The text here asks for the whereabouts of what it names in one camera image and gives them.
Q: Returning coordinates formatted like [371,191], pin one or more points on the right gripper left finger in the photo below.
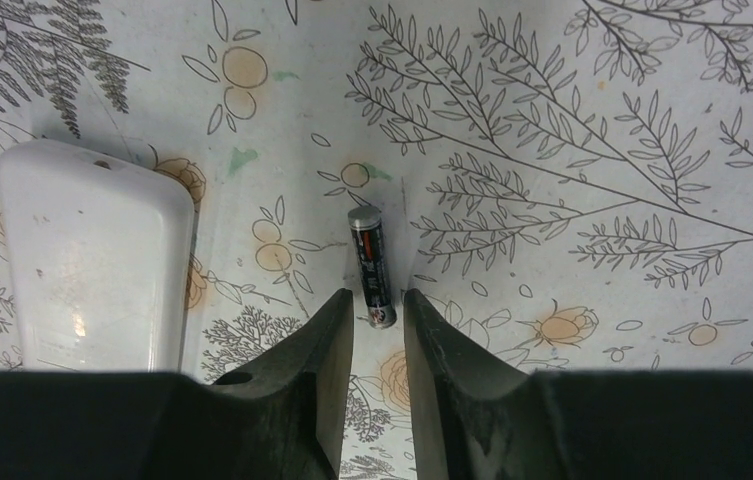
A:
[279,416]

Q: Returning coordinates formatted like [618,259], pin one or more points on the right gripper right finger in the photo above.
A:
[476,417]

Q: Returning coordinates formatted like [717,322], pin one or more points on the black orange battery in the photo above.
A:
[369,243]

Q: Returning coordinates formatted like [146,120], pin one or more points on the white remote control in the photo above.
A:
[99,256]

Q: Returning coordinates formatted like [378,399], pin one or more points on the floral table mat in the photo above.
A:
[569,183]

